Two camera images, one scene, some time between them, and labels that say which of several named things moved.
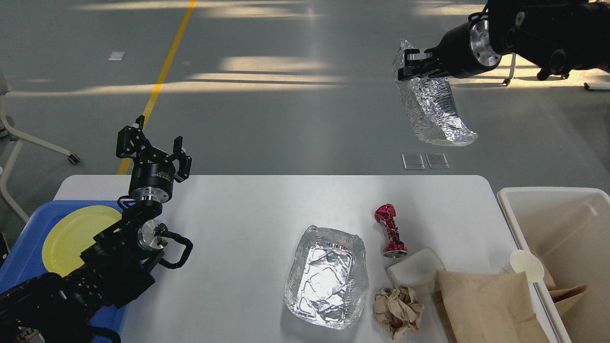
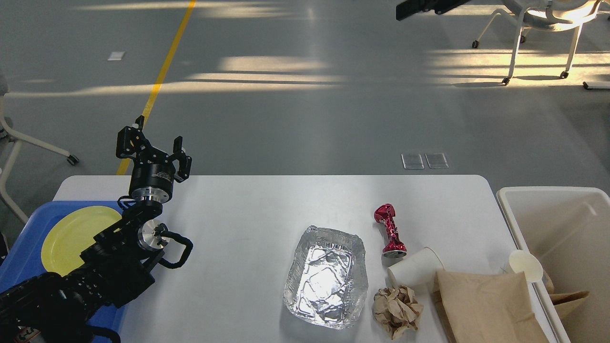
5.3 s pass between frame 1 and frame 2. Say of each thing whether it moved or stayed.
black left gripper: stayed
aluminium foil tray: stayed
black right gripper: moved
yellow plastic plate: stayed
